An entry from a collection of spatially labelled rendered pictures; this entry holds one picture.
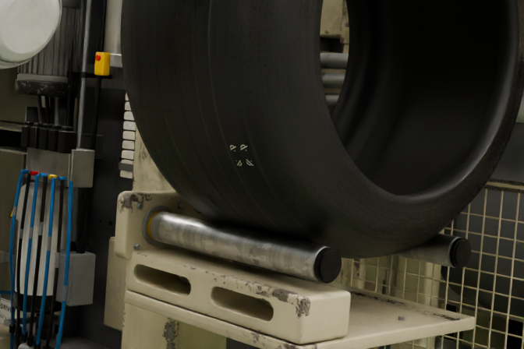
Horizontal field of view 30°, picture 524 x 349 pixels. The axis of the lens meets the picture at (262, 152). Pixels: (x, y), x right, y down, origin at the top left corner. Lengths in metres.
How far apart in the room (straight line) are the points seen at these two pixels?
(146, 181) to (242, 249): 0.33
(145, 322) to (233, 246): 0.34
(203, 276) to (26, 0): 0.63
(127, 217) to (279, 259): 0.28
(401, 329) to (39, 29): 0.73
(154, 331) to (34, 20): 0.87
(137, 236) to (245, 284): 0.24
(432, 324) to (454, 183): 0.20
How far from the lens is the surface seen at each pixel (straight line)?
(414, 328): 1.36
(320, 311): 1.21
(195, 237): 1.36
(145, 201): 1.44
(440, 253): 1.42
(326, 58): 1.85
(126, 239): 1.43
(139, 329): 1.60
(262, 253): 1.26
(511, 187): 1.59
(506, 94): 1.46
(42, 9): 0.79
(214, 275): 1.30
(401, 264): 1.94
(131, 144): 1.62
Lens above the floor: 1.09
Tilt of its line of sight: 3 degrees down
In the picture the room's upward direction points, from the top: 4 degrees clockwise
